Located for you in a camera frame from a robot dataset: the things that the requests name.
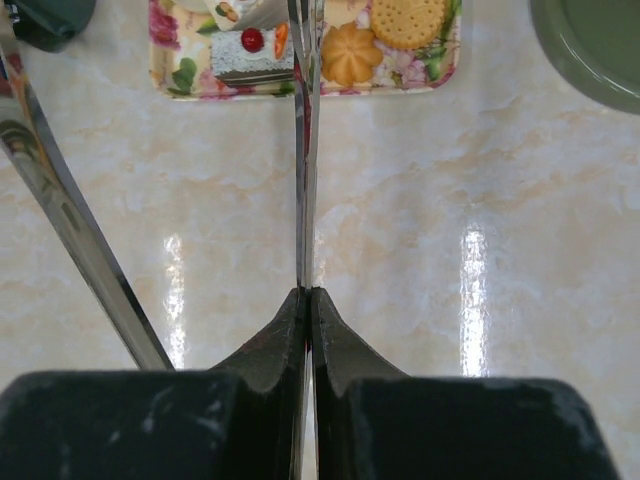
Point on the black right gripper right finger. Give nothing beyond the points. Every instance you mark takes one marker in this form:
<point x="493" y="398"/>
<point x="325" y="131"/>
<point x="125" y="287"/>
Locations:
<point x="373" y="421"/>

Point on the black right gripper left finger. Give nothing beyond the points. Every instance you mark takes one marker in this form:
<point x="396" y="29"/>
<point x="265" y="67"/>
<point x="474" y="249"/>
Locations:
<point x="241" y="419"/>

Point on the stainless steel food tongs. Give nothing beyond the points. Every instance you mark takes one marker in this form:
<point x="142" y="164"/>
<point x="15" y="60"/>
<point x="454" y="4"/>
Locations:
<point x="30" y="145"/>

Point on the chocolate cake slice with cherry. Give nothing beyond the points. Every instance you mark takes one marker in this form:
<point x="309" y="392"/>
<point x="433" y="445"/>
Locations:
<point x="253" y="56"/>

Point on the round yellow swirl cookie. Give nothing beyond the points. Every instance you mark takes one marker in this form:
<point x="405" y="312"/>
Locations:
<point x="349" y="55"/>

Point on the round tan cracker biscuit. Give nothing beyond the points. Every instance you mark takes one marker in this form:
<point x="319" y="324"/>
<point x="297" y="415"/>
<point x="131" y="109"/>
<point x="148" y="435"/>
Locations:
<point x="407" y="24"/>

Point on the white cream cake slice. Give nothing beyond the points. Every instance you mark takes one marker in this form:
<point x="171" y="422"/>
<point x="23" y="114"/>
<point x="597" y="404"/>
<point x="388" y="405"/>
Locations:
<point x="233" y="15"/>

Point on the dark green mug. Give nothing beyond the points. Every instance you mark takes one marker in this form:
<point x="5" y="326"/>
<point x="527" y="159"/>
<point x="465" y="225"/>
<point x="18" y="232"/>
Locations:
<point x="49" y="25"/>

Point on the green three-tier dessert stand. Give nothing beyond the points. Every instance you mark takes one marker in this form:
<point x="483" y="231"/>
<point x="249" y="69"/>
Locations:
<point x="594" y="46"/>

